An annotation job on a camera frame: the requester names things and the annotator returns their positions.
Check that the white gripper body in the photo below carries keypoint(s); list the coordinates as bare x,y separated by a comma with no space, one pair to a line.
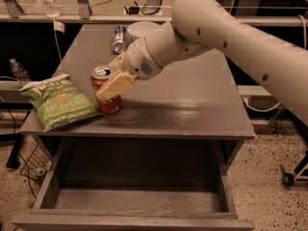
139,59

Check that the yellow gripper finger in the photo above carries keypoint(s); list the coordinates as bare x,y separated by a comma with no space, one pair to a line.
119,83
117,64

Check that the red coke can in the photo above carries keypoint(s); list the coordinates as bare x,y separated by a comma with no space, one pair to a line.
99,76

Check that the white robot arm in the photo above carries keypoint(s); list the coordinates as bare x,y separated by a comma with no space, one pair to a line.
197,26

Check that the silver blue can lying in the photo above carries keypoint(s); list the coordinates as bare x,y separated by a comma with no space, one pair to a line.
119,39

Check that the open grey top drawer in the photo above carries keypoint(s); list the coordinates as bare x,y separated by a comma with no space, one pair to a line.
135,185

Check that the white bowl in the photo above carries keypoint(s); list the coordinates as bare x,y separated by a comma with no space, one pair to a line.
140,29

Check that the green jalapeno chip bag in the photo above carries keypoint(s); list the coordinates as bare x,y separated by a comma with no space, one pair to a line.
58,102

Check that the grey cabinet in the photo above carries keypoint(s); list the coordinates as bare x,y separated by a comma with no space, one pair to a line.
175,121

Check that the clear plastic water bottle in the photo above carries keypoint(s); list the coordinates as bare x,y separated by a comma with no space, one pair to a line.
19,71

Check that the white round lamp device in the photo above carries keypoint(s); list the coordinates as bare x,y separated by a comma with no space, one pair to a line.
51,12

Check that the black wheeled cart base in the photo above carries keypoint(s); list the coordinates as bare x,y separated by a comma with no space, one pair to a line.
300,172

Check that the black power adapter with cable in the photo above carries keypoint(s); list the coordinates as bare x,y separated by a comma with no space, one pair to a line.
150,7

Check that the black wire basket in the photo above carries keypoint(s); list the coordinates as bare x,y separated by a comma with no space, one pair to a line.
36,164

